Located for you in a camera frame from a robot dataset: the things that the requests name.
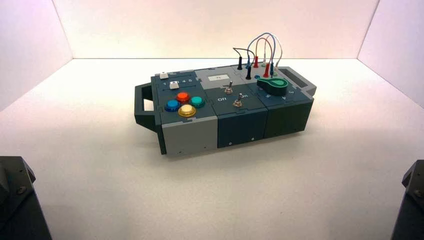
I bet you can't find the blue jumper wire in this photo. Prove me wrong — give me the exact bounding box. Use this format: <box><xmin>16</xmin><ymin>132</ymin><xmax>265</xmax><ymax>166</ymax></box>
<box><xmin>245</xmin><ymin>32</ymin><xmax>276</xmax><ymax>78</ymax></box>

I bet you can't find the teal push button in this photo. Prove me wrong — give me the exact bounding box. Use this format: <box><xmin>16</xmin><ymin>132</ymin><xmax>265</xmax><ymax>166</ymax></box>
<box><xmin>189</xmin><ymin>96</ymin><xmax>206</xmax><ymax>109</ymax></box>

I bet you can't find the yellow push button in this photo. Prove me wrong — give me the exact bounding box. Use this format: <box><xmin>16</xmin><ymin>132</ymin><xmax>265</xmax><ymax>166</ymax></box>
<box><xmin>177</xmin><ymin>103</ymin><xmax>197</xmax><ymax>118</ymax></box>

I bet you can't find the dark blue grey control box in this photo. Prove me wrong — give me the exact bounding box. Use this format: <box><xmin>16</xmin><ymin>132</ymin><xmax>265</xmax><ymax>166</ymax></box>
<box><xmin>134</xmin><ymin>64</ymin><xmax>318</xmax><ymax>156</ymax></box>

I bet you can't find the orange-red push button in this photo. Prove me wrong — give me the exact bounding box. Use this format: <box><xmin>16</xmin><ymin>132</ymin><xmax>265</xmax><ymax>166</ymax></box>
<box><xmin>175</xmin><ymin>91</ymin><xmax>191</xmax><ymax>105</ymax></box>

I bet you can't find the blue push button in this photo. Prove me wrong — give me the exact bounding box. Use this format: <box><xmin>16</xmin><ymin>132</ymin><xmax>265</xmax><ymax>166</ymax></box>
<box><xmin>164</xmin><ymin>99</ymin><xmax>182</xmax><ymax>113</ymax></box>

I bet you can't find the green rotary knob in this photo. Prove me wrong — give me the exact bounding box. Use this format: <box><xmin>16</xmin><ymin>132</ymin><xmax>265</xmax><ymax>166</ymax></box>
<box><xmin>256</xmin><ymin>77</ymin><xmax>289</xmax><ymax>97</ymax></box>

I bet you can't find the black jumper wire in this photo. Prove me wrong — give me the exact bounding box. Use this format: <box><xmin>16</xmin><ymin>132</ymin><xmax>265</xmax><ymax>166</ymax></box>
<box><xmin>232</xmin><ymin>47</ymin><xmax>256</xmax><ymax>81</ymax></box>

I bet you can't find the red jumper wire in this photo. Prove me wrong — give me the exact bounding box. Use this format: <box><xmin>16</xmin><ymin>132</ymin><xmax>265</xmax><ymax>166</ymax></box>
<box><xmin>253</xmin><ymin>37</ymin><xmax>274</xmax><ymax>79</ymax></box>

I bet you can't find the white jumper wire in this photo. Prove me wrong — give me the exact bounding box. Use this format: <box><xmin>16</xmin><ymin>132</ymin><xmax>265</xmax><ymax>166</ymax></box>
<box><xmin>261</xmin><ymin>33</ymin><xmax>284</xmax><ymax>77</ymax></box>

